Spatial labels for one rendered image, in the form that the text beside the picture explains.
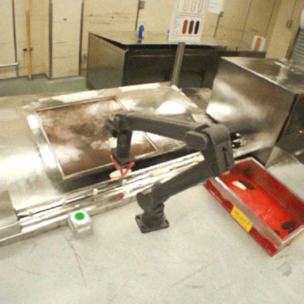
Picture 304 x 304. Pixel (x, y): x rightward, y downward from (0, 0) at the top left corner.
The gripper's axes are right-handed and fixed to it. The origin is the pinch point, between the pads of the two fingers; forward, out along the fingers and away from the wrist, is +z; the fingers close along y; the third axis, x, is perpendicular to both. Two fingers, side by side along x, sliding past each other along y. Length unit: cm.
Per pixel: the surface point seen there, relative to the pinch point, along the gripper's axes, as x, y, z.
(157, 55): -138, 166, 3
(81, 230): 25.3, -16.3, 6.7
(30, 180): 34.0, 22.7, 10.7
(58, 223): 31.4, -8.7, 7.9
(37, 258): 42.9, -18.0, 11.1
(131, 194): -0.9, -7.6, 6.8
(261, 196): -60, -35, 11
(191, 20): -93, 74, -52
